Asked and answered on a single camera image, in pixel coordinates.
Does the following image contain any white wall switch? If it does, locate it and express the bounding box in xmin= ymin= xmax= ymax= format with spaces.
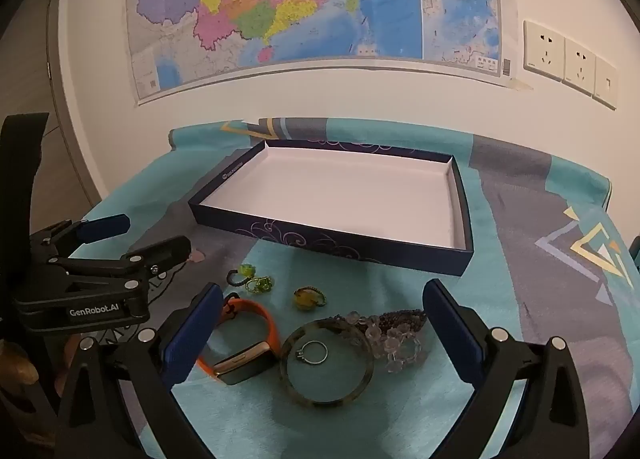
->
xmin=592 ymin=55 xmax=619 ymax=110

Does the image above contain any person's left forearm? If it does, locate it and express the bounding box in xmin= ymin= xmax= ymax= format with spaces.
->
xmin=0 ymin=344 xmax=40 ymax=386

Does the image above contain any colourful wall map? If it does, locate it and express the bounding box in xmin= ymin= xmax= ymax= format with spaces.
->
xmin=125 ymin=0 xmax=516 ymax=107

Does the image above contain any clear crystal bead bracelet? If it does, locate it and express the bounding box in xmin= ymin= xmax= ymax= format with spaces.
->
xmin=342 ymin=310 xmax=426 ymax=374

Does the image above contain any silver ring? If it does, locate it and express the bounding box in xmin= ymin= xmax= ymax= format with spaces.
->
xmin=296 ymin=340 xmax=329 ymax=366

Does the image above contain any dark blue box lid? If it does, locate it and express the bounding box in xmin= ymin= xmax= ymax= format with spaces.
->
xmin=187 ymin=139 xmax=475 ymax=277

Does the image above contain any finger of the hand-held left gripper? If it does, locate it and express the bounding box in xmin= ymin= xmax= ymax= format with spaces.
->
xmin=45 ymin=235 xmax=192 ymax=301
xmin=29 ymin=213 xmax=132 ymax=260

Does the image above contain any wooden door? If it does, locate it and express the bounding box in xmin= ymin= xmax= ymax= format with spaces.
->
xmin=15 ymin=0 xmax=103 ymax=220

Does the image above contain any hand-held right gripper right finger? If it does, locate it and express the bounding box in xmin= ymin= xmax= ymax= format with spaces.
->
xmin=422 ymin=279 xmax=591 ymax=459

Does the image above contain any yellow stone ring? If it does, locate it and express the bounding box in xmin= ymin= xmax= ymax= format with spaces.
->
xmin=293 ymin=286 xmax=327 ymax=311

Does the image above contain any purple bead bracelet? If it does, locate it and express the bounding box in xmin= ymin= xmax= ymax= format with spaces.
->
xmin=375 ymin=308 xmax=428 ymax=335

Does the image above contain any green marbled bangle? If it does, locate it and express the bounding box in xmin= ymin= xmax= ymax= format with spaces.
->
xmin=278 ymin=318 xmax=375 ymax=409

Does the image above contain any orange strap watch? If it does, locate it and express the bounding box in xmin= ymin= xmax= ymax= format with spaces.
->
xmin=196 ymin=293 xmax=281 ymax=386

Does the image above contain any teal and grey printed blanket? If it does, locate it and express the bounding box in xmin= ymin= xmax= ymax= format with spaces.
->
xmin=30 ymin=116 xmax=640 ymax=459

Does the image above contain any white wall socket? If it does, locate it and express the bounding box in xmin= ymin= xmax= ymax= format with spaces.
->
xmin=562 ymin=36 xmax=597 ymax=95
xmin=523 ymin=19 xmax=566 ymax=82

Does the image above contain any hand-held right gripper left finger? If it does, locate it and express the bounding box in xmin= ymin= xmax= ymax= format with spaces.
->
xmin=55 ymin=283 xmax=226 ymax=459

